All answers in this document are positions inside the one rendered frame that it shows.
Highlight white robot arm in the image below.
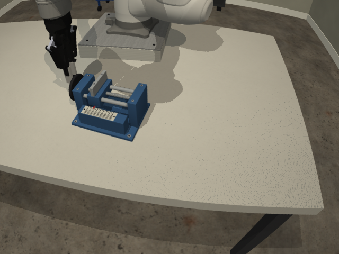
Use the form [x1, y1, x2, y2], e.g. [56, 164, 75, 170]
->
[35, 0, 213, 39]

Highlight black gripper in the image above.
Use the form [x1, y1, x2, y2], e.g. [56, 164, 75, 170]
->
[43, 12, 77, 84]

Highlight blue bench vise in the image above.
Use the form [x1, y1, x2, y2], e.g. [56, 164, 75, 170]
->
[69, 70, 150, 142]

